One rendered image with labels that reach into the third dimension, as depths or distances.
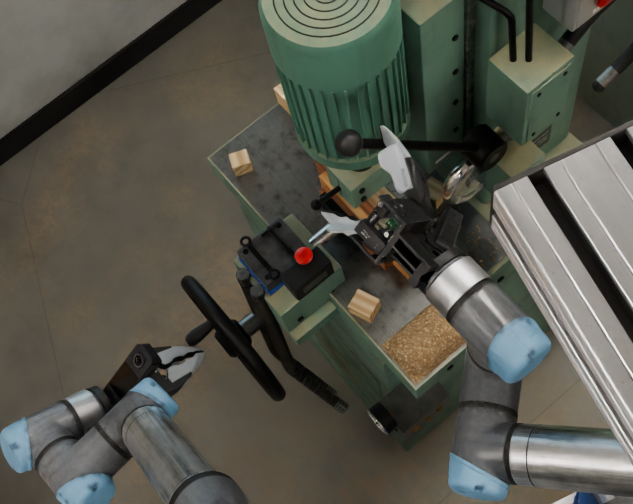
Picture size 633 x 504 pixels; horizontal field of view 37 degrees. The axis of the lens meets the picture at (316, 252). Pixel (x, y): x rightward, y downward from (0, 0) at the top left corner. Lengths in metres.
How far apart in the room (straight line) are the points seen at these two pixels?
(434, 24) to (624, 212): 0.85
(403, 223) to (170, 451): 0.43
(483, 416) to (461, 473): 0.07
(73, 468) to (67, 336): 1.34
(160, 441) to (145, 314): 1.43
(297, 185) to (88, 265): 1.20
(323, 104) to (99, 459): 0.62
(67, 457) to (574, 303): 1.12
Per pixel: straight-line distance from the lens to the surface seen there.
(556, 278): 0.45
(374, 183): 1.58
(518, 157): 1.55
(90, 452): 1.47
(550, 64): 1.38
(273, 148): 1.80
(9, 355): 2.84
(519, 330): 1.13
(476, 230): 1.80
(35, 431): 1.52
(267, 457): 2.53
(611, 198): 0.47
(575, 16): 1.36
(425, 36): 1.30
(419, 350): 1.58
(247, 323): 1.74
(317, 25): 1.18
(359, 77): 1.21
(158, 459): 1.29
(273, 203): 1.75
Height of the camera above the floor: 2.44
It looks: 66 degrees down
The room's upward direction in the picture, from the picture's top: 20 degrees counter-clockwise
